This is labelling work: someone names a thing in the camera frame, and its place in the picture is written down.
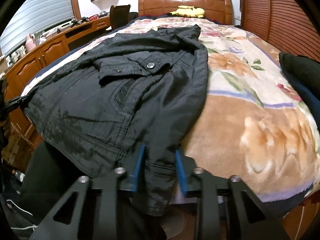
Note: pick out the wooden desk cabinet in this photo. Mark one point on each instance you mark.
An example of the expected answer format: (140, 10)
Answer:
(24, 138)

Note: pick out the floral fleece blanket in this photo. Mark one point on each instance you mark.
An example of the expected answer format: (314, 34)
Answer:
(253, 124)

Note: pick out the wooden headboard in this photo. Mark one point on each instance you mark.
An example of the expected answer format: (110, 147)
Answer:
(219, 10)

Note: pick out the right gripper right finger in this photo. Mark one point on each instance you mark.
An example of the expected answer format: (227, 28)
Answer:
(227, 200)

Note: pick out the dark folded garment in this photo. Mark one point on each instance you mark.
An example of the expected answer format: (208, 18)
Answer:
(303, 75)

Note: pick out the wooden louvred wardrobe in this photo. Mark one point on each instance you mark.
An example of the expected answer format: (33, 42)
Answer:
(283, 24)

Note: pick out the pink plush toy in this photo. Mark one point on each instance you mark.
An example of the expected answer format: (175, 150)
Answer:
(30, 42)

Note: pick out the dark wooden chair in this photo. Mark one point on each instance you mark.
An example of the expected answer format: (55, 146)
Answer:
(119, 16)

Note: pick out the red basket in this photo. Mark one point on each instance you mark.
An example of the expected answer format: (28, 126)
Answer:
(94, 17)

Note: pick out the black jacket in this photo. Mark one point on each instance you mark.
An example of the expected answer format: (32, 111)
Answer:
(132, 90)

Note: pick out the yellow plush toy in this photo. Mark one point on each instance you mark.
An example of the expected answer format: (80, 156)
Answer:
(189, 11)

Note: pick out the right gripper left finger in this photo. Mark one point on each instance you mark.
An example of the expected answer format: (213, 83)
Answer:
(90, 207)

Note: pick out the grey window blind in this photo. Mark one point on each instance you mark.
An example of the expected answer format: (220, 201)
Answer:
(34, 16)

